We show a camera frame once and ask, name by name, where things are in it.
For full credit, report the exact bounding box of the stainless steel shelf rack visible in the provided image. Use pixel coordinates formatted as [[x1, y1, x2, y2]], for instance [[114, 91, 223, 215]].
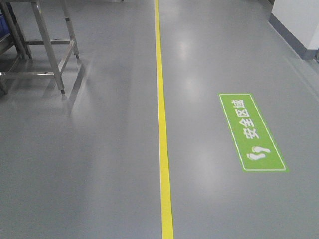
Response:
[[0, 0, 80, 96]]

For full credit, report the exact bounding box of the green safety floor sign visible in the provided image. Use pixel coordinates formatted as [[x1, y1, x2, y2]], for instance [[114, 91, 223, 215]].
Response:
[[219, 93, 289, 172]]

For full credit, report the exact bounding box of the blue tote on left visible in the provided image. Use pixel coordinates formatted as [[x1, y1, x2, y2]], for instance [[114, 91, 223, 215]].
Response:
[[0, 14, 10, 37]]

